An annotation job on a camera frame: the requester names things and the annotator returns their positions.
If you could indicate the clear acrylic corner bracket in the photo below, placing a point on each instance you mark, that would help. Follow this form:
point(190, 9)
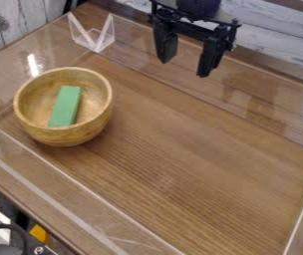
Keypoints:
point(95, 40)

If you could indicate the green rectangular block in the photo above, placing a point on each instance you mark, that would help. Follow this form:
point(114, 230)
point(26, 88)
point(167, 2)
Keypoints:
point(66, 107)

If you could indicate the yellow tag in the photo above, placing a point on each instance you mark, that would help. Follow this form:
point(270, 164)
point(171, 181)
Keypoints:
point(40, 234)

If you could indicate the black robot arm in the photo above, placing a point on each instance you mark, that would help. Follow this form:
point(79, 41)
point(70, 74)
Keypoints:
point(198, 31)

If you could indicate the brown wooden bowl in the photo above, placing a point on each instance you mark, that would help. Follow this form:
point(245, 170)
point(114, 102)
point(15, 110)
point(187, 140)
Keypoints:
point(36, 97)

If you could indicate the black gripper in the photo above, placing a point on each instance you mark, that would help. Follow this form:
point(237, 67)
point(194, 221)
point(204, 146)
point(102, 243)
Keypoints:
point(194, 10)

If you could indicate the clear acrylic tray wall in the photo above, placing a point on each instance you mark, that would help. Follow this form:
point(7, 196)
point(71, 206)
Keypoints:
point(98, 221)

